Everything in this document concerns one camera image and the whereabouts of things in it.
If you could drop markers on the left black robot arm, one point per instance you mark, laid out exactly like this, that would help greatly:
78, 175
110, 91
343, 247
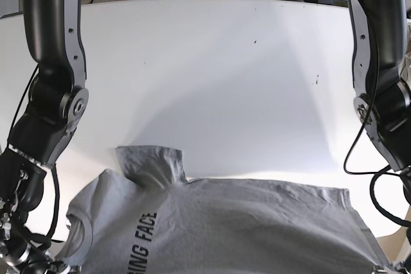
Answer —
382, 99

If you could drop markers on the grey printed T-shirt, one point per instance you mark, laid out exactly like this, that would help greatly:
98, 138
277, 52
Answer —
149, 218

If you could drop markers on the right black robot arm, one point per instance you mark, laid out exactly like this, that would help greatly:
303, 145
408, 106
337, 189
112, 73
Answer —
55, 99

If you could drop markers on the white printed T-shirt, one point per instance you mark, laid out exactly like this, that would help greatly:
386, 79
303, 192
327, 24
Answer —
405, 73

